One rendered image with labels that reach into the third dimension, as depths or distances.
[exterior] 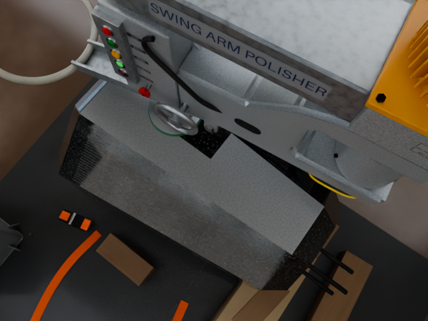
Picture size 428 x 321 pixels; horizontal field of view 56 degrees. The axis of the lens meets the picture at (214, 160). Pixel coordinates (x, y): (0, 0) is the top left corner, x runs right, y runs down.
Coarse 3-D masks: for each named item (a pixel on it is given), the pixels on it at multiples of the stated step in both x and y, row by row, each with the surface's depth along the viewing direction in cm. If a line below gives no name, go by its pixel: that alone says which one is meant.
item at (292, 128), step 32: (160, 64) 100; (192, 64) 105; (224, 64) 105; (192, 96) 107; (224, 96) 103; (256, 96) 100; (288, 96) 94; (224, 128) 123; (256, 128) 110; (288, 128) 100; (320, 128) 92; (288, 160) 119; (320, 160) 114; (384, 160) 90; (352, 192) 116; (384, 192) 112
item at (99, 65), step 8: (88, 40) 159; (96, 48) 161; (104, 48) 157; (96, 56) 161; (104, 56) 160; (80, 64) 155; (88, 64) 160; (96, 64) 159; (104, 64) 158; (88, 72) 156; (96, 72) 151; (104, 72) 156; (112, 72) 155; (104, 80) 155; (112, 80) 150; (120, 80) 147; (128, 88) 148; (144, 96) 147; (192, 112) 136; (208, 128) 131
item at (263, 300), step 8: (256, 296) 196; (264, 296) 196; (272, 296) 196; (280, 296) 196; (248, 304) 195; (256, 304) 195; (264, 304) 195; (272, 304) 195; (240, 312) 194; (248, 312) 194; (256, 312) 194; (264, 312) 194; (232, 320) 193; (240, 320) 193; (248, 320) 193; (256, 320) 193
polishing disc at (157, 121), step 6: (150, 102) 160; (156, 102) 160; (150, 108) 160; (150, 114) 159; (156, 114) 159; (156, 120) 158; (198, 120) 159; (156, 126) 158; (162, 126) 157; (168, 126) 158; (186, 126) 158; (168, 132) 157; (174, 132) 157; (180, 132) 157
